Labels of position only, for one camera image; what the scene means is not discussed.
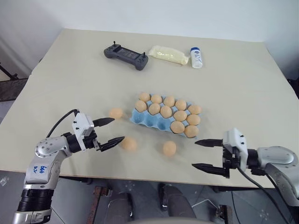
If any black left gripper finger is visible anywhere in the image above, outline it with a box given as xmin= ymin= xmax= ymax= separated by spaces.
xmin=93 ymin=117 xmax=116 ymax=128
xmin=99 ymin=136 xmax=126 ymax=152

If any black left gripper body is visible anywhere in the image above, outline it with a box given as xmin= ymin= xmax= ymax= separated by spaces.
xmin=83 ymin=131 xmax=104 ymax=153

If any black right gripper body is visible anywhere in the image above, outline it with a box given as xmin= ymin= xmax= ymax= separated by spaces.
xmin=221 ymin=145 xmax=242 ymax=170

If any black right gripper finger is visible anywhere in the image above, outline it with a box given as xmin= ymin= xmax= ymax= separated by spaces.
xmin=194 ymin=138 xmax=225 ymax=148
xmin=192 ymin=163 xmax=231 ymax=179

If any blue egg carton tray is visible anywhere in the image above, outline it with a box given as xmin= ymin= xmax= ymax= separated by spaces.
xmin=129 ymin=94 xmax=203 ymax=139

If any dark rounded shape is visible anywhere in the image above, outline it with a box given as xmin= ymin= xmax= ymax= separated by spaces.
xmin=106 ymin=181 xmax=134 ymax=224
xmin=158 ymin=183 xmax=197 ymax=224

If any rusty metal table foot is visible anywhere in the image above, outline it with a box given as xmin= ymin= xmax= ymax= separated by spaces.
xmin=92 ymin=185 xmax=110 ymax=224

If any dark grey handheld controller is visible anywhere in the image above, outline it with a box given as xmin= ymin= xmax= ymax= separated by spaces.
xmin=103 ymin=41 xmax=150 ymax=71

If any white bottle with blue label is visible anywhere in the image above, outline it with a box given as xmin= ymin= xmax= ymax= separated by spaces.
xmin=189 ymin=47 xmax=204 ymax=69

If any clear bag of pale powder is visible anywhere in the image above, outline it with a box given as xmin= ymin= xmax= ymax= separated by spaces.
xmin=148 ymin=45 xmax=190 ymax=67

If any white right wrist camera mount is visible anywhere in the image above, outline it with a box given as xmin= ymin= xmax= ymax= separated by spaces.
xmin=222 ymin=127 xmax=249 ymax=169

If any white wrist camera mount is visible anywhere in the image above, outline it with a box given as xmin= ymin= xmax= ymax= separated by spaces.
xmin=71 ymin=112 xmax=95 ymax=151
xmin=222 ymin=127 xmax=249 ymax=169

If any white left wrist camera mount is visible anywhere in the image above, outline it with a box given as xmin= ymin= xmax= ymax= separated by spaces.
xmin=71 ymin=112 xmax=95 ymax=151

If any white floor cable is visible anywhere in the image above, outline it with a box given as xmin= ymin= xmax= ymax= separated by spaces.
xmin=191 ymin=197 xmax=212 ymax=209

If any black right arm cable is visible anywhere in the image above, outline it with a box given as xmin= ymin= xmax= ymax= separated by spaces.
xmin=235 ymin=166 xmax=291 ymax=224

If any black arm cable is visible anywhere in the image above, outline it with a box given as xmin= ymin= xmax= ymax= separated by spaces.
xmin=235 ymin=166 xmax=291 ymax=224
xmin=45 ymin=108 xmax=79 ymax=139

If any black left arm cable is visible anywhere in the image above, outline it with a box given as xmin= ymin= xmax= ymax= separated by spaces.
xmin=45 ymin=108 xmax=79 ymax=139

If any black stand frame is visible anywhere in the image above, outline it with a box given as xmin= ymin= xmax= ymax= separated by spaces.
xmin=0 ymin=62 xmax=19 ymax=83

